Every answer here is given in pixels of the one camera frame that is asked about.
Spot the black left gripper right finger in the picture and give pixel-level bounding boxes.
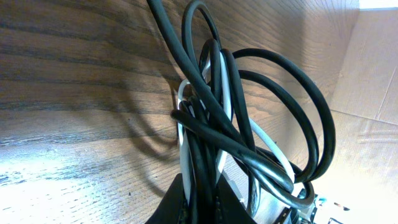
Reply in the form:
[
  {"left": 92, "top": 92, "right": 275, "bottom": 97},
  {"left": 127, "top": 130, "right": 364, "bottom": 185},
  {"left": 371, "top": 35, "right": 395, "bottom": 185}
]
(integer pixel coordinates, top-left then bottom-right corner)
[{"left": 217, "top": 175, "right": 256, "bottom": 224}]

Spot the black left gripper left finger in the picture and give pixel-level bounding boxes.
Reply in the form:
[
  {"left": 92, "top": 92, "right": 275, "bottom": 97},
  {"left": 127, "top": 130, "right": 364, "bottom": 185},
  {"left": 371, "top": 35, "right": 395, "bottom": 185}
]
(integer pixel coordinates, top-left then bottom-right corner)
[{"left": 154, "top": 174, "right": 188, "bottom": 224}]

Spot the black USB cable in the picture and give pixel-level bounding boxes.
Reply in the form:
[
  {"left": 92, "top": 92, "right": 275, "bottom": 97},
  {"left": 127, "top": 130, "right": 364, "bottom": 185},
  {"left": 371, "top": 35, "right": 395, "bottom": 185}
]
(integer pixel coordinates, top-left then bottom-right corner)
[{"left": 146, "top": 0, "right": 336, "bottom": 224}]

